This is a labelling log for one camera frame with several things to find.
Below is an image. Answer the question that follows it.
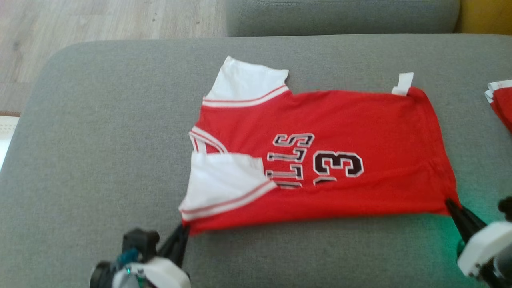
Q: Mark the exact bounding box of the small grey sofa cushion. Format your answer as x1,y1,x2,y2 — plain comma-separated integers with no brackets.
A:
226,0,461,38

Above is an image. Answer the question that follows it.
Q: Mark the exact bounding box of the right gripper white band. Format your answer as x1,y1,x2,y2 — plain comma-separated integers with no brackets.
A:
445,198,512,279

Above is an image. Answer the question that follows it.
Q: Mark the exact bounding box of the large grey sofa seat cushion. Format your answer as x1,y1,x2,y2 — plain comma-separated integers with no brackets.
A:
0,34,512,288

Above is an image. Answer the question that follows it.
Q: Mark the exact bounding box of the folded red white garment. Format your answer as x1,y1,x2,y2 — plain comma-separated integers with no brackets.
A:
484,80,512,134

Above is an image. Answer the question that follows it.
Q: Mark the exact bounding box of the red white basketball jersey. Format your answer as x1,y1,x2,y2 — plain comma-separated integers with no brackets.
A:
178,55,461,236

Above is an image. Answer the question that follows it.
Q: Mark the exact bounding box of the white floor mat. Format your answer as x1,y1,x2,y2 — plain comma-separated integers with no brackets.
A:
0,111,21,171

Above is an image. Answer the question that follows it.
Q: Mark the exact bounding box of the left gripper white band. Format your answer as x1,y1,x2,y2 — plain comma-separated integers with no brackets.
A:
112,225,191,288

